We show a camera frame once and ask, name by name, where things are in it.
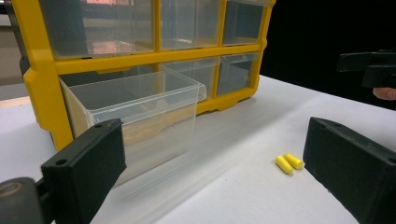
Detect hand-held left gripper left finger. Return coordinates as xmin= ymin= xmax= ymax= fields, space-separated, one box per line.
xmin=40 ymin=118 xmax=128 ymax=224

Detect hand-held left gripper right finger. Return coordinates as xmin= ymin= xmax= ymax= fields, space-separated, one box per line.
xmin=303 ymin=117 xmax=396 ymax=224

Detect yellow foam earplug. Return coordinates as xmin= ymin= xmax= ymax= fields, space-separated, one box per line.
xmin=275 ymin=155 xmax=294 ymax=175
xmin=283 ymin=152 xmax=304 ymax=171

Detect clear plastic drawer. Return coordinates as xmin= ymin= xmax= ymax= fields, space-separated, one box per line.
xmin=216 ymin=52 xmax=260 ymax=97
xmin=160 ymin=0 xmax=222 ymax=51
xmin=38 ymin=0 xmax=156 ymax=61
xmin=162 ymin=56 xmax=221 ymax=101
xmin=59 ymin=64 xmax=207 ymax=188

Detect yellow drawer organizer cabinet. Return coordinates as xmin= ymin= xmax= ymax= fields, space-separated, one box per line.
xmin=10 ymin=0 xmax=276 ymax=152

